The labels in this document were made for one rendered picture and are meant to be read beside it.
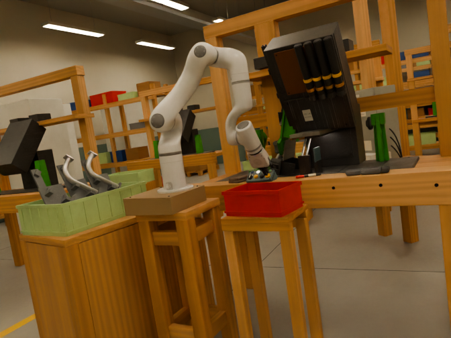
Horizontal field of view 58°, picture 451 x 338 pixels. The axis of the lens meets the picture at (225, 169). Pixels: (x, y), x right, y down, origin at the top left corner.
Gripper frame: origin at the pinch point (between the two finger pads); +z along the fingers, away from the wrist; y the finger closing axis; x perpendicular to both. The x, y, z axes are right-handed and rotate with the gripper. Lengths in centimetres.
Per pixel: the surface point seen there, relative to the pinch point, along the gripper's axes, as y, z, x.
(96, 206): -84, -19, -38
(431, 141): 36, 469, 557
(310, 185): 23.4, 7.1, -5.3
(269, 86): -17, -5, 77
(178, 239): -31, -4, -48
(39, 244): -107, -19, -64
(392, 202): 61, 15, -11
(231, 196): -4.1, -12.9, -29.6
